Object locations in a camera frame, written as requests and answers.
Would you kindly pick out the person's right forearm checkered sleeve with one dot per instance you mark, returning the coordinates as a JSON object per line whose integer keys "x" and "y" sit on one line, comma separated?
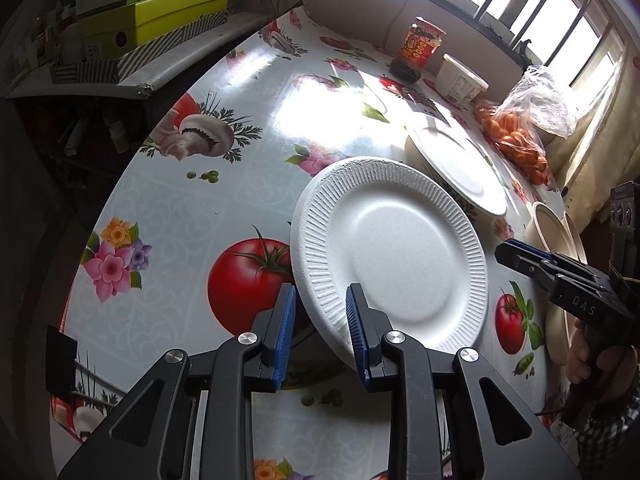
{"x": 612, "y": 425}

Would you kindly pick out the striped cardboard box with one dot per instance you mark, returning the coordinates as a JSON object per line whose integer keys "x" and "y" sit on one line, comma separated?
{"x": 145, "y": 57}

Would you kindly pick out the white smooth foam plate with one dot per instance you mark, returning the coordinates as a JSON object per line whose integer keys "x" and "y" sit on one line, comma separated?
{"x": 457, "y": 165}

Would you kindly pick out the black binder clip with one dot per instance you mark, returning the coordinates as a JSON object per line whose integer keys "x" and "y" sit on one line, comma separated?
{"x": 525, "y": 52}

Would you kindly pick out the white ribbed foam plate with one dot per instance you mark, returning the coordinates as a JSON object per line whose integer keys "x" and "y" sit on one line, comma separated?
{"x": 400, "y": 255}

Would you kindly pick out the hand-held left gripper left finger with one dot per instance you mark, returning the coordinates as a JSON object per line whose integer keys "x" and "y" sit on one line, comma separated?
{"x": 284, "y": 336}

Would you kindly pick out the clear bag of oranges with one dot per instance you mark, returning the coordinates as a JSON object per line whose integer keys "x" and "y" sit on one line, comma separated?
{"x": 525, "y": 120}

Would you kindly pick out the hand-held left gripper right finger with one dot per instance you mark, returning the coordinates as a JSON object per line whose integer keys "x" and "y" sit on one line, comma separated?
{"x": 356, "y": 336}

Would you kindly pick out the white plastic tub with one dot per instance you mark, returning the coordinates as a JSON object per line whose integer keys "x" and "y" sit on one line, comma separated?
{"x": 457, "y": 82}

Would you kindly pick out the cream patterned curtain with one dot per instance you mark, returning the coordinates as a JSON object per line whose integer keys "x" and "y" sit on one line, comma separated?
{"x": 600, "y": 140}

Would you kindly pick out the barred window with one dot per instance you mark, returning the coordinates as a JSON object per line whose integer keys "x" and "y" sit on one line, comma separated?
{"x": 525, "y": 0}

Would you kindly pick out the grey side shelf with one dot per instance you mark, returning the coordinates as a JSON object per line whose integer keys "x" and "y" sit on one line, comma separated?
{"x": 100, "y": 85}

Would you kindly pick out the person's right hand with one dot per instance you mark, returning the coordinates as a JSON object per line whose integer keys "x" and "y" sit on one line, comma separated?
{"x": 580, "y": 360}

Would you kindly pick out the yellow-green cardboard box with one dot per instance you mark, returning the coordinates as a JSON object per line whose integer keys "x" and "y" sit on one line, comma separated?
{"x": 150, "y": 17}

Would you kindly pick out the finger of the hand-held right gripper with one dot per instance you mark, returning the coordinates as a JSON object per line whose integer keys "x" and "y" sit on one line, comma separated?
{"x": 565, "y": 261}
{"x": 522, "y": 262}

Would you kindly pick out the printed vegetable tablecloth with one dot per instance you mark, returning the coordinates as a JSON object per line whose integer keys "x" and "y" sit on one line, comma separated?
{"x": 210, "y": 240}

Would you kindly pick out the red label sauce jar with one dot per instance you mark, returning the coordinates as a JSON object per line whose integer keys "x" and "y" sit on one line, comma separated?
{"x": 419, "y": 45}

